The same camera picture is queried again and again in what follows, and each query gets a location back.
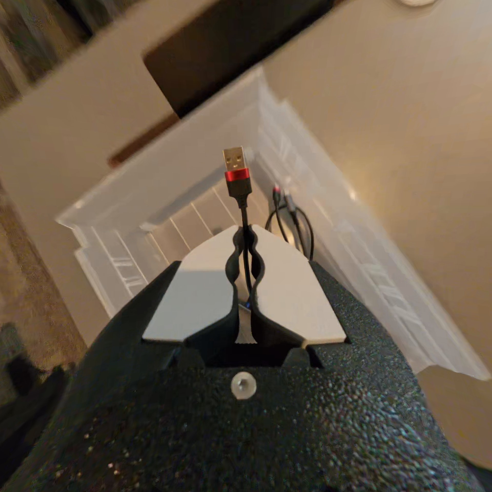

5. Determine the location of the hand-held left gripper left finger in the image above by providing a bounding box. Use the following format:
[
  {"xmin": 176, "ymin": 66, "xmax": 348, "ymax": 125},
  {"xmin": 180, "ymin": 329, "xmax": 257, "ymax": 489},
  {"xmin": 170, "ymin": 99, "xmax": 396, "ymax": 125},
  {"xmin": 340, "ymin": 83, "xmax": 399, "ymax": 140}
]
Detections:
[{"xmin": 142, "ymin": 225, "xmax": 244, "ymax": 344}]

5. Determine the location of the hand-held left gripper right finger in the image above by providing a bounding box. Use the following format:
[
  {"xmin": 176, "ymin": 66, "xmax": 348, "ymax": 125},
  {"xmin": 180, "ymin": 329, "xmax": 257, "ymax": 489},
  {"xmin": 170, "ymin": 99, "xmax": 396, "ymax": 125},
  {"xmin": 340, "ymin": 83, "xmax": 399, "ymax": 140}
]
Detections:
[{"xmin": 251, "ymin": 224, "xmax": 346, "ymax": 346}]

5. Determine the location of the clear plastic bin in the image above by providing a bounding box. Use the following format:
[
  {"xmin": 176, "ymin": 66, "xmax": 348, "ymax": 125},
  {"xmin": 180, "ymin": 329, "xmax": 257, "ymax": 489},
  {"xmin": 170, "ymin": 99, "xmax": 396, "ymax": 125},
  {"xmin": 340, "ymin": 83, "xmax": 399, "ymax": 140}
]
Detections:
[{"xmin": 56, "ymin": 67, "xmax": 490, "ymax": 381}]

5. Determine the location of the black multi-head usb cable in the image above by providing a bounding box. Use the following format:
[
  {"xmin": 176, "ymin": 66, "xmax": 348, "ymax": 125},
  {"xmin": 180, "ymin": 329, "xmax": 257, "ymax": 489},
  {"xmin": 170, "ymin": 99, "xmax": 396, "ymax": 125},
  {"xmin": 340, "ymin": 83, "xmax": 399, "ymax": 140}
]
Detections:
[{"xmin": 222, "ymin": 145, "xmax": 316, "ymax": 308}]

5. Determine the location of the black desk cable cover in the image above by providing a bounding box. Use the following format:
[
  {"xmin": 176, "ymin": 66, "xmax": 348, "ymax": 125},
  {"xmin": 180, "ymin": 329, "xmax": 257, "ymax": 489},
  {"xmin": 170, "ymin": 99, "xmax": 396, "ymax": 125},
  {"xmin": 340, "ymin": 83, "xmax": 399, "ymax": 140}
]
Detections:
[{"xmin": 143, "ymin": 0, "xmax": 335, "ymax": 120}]

